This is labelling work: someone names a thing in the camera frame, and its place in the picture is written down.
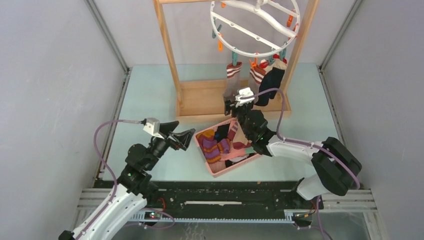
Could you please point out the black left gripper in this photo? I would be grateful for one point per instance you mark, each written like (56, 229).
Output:
(182, 138)

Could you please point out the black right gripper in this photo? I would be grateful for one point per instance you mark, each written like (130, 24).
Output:
(229, 106)

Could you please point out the navy santa sock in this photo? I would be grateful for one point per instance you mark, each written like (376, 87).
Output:
(268, 82)
(279, 69)

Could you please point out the orange cuffed grey sock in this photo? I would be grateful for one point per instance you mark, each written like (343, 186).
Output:
(256, 75)

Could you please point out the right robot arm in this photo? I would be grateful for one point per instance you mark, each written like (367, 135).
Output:
(335, 167)

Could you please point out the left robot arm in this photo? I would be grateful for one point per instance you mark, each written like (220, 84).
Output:
(133, 189)

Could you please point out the wooden hanger stand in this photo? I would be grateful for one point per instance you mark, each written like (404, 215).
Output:
(198, 101)

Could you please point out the white round clip hanger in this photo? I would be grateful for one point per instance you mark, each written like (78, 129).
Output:
(255, 28)

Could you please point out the beige red striped sock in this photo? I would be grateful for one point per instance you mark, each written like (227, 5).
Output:
(237, 136)

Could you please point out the pink mint sock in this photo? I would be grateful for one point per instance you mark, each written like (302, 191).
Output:
(237, 155)

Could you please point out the purple striped sock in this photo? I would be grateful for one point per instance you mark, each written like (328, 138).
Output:
(211, 148)

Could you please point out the orange front clothespin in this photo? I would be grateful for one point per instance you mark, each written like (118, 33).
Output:
(253, 62)

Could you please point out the orange clothespin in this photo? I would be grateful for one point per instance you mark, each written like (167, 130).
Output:
(253, 62)
(220, 44)

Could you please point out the pink plastic basket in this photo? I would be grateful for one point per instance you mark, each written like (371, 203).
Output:
(221, 167)

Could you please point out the teal left clothespin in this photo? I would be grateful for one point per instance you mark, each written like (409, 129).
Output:
(234, 58)

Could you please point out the teal clothespin holding sock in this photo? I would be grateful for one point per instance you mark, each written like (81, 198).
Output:
(282, 54)

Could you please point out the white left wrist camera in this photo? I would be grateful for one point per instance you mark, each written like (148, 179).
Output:
(151, 126)

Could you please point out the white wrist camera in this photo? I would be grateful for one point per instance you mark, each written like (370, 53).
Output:
(244, 96)
(151, 126)

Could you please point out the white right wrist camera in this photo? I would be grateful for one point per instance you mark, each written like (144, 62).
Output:
(244, 96)

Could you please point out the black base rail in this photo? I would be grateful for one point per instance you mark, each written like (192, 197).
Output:
(229, 200)

